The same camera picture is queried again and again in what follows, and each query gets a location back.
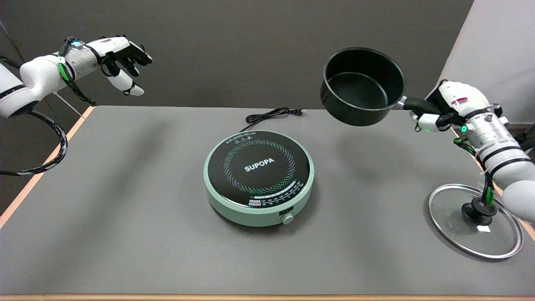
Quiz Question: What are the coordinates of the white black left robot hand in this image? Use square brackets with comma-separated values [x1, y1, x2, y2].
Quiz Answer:
[89, 36, 153, 97]

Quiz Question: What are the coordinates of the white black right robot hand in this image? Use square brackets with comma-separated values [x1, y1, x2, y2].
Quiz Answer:
[410, 80, 490, 134]

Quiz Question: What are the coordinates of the black saucepan with handle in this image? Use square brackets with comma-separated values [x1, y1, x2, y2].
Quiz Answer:
[321, 47, 444, 127]

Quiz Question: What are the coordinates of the green round induction cooker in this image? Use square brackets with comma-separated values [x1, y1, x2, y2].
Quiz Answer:
[204, 130, 315, 227]

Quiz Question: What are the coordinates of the glass lid with black knob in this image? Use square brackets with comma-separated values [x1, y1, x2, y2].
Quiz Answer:
[428, 184, 524, 260]

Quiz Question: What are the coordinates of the green black left wrist cable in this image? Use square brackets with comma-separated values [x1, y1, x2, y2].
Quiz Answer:
[57, 37, 97, 106]

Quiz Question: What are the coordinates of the green black right arm cable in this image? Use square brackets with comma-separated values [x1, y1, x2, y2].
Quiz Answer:
[453, 135, 497, 208]

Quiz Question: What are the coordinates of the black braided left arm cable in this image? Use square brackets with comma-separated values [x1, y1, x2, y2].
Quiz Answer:
[0, 108, 69, 176]

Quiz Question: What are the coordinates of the black cooker power cord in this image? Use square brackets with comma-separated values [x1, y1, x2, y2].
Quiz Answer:
[239, 107, 307, 133]

